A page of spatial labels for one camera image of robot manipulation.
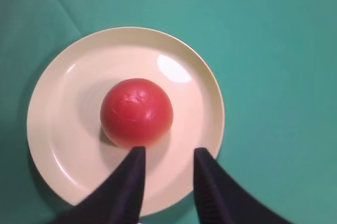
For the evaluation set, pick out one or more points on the pale yellow plastic plate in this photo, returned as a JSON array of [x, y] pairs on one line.
[[64, 132]]

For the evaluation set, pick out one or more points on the round reddish yellow bread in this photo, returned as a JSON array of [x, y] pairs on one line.
[[136, 112]]

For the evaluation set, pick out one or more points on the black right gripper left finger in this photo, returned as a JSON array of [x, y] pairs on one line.
[[118, 199]]

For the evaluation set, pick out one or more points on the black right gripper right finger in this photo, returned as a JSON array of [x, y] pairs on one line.
[[219, 199]]

